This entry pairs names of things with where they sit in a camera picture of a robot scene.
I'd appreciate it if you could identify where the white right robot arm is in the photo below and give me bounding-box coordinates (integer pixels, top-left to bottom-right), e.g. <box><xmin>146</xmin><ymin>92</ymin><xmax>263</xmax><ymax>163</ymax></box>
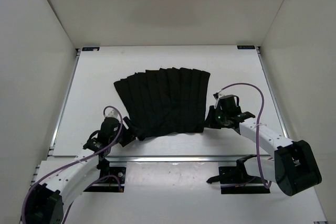
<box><xmin>205</xmin><ymin>93</ymin><xmax>322</xmax><ymax>196</ymax></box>

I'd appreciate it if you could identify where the left corner marker sticker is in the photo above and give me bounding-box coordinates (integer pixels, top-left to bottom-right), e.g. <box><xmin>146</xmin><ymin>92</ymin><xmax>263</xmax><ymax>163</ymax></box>
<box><xmin>81</xmin><ymin>47</ymin><xmax>100</xmax><ymax>51</ymax></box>

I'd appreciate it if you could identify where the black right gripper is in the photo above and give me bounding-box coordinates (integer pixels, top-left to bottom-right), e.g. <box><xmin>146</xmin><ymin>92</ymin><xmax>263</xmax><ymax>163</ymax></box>
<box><xmin>202</xmin><ymin>106</ymin><xmax>229</xmax><ymax>130</ymax></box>

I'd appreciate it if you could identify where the aluminium table edge rail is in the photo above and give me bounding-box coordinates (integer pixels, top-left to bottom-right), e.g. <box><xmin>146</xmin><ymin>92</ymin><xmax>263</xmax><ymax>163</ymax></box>
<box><xmin>107</xmin><ymin>155</ymin><xmax>243</xmax><ymax>163</ymax></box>

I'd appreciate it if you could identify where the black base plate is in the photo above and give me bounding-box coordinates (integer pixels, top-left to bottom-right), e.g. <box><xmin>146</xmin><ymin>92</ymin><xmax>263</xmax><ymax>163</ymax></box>
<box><xmin>85</xmin><ymin>163</ymin><xmax>127</xmax><ymax>193</ymax></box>
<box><xmin>206</xmin><ymin>166</ymin><xmax>270</xmax><ymax>195</ymax></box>

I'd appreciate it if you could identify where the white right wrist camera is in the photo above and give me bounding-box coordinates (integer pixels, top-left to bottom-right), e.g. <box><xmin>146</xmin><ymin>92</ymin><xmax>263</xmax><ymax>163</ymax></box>
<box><xmin>213</xmin><ymin>90</ymin><xmax>225</xmax><ymax>108</ymax></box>

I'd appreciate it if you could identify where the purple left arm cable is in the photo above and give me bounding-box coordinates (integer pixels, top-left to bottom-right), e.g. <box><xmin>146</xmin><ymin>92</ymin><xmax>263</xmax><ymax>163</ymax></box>
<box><xmin>20</xmin><ymin>106</ymin><xmax>123</xmax><ymax>222</ymax></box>

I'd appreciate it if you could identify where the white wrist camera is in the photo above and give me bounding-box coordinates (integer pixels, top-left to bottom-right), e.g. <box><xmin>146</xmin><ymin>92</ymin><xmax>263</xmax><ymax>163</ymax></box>
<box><xmin>104</xmin><ymin>109</ymin><xmax>118</xmax><ymax>119</ymax></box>
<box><xmin>213</xmin><ymin>90</ymin><xmax>225</xmax><ymax>108</ymax></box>

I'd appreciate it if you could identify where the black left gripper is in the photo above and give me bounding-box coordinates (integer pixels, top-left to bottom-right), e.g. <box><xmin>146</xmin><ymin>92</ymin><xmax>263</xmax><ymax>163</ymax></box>
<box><xmin>111</xmin><ymin>115</ymin><xmax>145</xmax><ymax>147</ymax></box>

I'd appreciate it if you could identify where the black pleated skirt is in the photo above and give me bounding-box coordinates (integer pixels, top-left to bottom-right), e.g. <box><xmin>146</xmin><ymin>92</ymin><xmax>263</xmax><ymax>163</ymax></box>
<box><xmin>114</xmin><ymin>68</ymin><xmax>211</xmax><ymax>141</ymax></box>

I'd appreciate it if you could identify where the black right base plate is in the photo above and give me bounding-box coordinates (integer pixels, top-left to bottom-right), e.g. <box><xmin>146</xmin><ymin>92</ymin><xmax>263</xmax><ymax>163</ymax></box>
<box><xmin>206</xmin><ymin>166</ymin><xmax>270</xmax><ymax>195</ymax></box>

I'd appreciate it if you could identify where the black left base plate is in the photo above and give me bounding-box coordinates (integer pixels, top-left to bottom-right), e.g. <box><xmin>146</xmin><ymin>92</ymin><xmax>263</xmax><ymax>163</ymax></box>
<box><xmin>85</xmin><ymin>163</ymin><xmax>127</xmax><ymax>193</ymax></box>

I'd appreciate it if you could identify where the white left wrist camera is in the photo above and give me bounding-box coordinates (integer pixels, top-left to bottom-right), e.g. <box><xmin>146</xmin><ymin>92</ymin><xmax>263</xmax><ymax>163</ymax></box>
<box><xmin>104</xmin><ymin>109</ymin><xmax>118</xmax><ymax>119</ymax></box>

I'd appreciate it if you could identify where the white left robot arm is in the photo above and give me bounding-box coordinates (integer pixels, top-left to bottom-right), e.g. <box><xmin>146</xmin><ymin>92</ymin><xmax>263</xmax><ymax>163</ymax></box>
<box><xmin>21</xmin><ymin>117</ymin><xmax>136</xmax><ymax>223</ymax></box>

